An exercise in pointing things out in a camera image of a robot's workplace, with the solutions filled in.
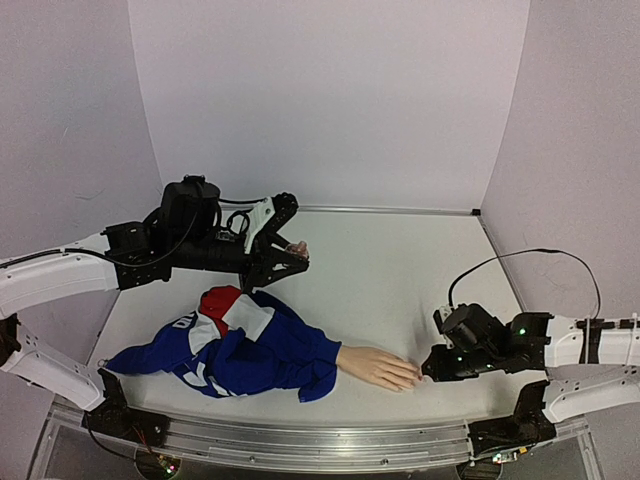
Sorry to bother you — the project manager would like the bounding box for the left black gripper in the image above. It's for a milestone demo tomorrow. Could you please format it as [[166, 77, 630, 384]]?
[[174, 232, 313, 296]]

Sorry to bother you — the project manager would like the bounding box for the clear nail polish bottle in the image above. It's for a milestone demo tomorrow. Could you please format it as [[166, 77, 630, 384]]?
[[286, 241, 309, 258]]

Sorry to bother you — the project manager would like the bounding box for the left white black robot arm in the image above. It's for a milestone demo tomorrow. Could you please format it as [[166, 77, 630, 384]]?
[[1, 175, 309, 437]]

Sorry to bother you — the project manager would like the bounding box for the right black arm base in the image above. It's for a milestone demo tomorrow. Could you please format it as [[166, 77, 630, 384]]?
[[468, 381, 556, 458]]

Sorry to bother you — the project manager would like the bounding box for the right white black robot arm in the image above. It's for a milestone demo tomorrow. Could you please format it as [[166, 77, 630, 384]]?
[[421, 304, 639, 424]]

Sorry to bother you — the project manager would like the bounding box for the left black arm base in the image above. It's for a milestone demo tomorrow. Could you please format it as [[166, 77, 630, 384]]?
[[82, 368, 170, 447]]

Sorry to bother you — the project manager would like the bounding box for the mannequin hand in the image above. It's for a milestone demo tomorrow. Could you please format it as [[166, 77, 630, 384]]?
[[336, 345, 420, 392]]

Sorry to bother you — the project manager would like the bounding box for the blue red white jacket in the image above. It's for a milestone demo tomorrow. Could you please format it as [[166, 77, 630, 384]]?
[[105, 286, 341, 403]]

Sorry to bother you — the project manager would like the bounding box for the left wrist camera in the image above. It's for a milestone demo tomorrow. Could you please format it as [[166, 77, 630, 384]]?
[[244, 192, 299, 254]]

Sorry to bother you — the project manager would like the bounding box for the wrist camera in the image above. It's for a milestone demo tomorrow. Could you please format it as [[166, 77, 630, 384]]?
[[433, 305, 455, 335], [244, 192, 299, 254]]

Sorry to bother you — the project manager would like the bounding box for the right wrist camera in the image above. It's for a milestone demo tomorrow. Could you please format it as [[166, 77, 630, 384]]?
[[433, 305, 455, 335]]

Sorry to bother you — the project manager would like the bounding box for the right black camera cable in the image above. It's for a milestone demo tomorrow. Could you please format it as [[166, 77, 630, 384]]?
[[447, 248, 601, 321]]

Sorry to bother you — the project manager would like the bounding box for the aluminium front rail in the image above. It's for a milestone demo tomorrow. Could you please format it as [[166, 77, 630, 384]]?
[[29, 389, 601, 480]]

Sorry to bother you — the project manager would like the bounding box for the left black base cable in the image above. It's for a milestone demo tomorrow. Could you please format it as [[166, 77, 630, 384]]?
[[83, 424, 151, 464]]

